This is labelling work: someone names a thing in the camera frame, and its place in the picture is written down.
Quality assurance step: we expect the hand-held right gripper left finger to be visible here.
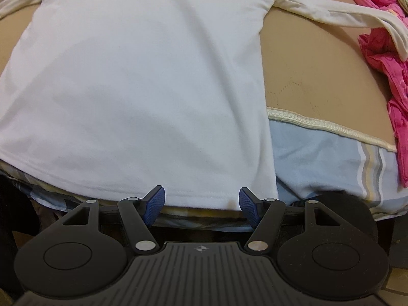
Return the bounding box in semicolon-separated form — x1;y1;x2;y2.
60;185;167;256

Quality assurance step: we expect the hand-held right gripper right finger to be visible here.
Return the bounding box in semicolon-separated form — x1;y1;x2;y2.
238;187;344;256

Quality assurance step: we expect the white long-sleeve shirt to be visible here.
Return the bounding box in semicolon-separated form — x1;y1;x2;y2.
0;0;408;211

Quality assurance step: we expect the light blue striped bedsheet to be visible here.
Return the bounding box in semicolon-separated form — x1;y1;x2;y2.
0;108;408;230

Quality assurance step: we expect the tan bed mat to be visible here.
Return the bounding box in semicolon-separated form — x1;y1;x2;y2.
0;0;399;152

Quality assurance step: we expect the pink blanket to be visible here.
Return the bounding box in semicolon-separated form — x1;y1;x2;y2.
331;0;408;188

